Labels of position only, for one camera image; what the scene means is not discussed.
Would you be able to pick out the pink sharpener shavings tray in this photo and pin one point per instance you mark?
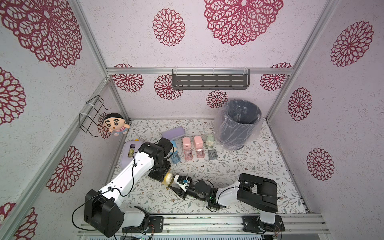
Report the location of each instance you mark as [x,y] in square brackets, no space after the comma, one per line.
[200,153]

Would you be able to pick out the grey trash bin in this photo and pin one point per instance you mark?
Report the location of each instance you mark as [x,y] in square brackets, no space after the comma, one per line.
[240,123]

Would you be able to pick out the Shin-chan plush doll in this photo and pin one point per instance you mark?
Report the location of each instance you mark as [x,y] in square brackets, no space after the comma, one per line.
[116,124]

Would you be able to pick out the green pencil sharpener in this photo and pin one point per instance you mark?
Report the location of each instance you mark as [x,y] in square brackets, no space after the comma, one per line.
[210,141]

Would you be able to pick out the purple pencil case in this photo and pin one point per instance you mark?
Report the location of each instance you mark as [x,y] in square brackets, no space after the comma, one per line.
[174,134]

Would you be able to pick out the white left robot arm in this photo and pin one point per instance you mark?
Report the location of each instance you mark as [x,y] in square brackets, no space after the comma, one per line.
[102,208]

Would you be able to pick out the purple tissue box holder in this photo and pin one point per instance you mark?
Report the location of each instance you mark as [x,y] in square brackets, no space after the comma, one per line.
[129,152]

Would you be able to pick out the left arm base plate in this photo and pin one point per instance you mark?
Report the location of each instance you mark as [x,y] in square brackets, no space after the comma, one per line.
[151,224]

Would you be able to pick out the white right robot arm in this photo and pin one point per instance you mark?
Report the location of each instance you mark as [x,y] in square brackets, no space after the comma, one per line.
[255,191]

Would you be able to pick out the black wire wall basket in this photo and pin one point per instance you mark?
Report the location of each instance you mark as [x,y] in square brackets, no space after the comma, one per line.
[87,119]

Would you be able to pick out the clear sharpener shavings tray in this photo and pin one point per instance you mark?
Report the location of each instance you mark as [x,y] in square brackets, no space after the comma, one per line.
[212,154]

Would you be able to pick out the grey wall shelf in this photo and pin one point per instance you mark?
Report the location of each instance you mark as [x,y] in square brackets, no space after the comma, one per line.
[210,81]

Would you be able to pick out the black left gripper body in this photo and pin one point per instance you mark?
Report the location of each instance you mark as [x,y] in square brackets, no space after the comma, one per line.
[160,170]

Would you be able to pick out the blue sharpener shavings tray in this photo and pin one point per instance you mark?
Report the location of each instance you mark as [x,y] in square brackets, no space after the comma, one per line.
[175,158]

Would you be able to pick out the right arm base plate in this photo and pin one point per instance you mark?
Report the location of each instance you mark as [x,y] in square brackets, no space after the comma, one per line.
[254,224]

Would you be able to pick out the blue pencil sharpener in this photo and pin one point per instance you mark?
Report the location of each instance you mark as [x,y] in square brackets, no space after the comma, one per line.
[174,145]

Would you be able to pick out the pink pencil sharpener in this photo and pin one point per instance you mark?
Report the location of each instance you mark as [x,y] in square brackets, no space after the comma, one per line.
[199,144]
[186,143]

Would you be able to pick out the clear plastic bin liner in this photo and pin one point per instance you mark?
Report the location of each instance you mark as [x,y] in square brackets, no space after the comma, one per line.
[237,129]

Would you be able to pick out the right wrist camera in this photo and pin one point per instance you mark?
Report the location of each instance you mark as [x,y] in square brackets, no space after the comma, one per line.
[183,182]

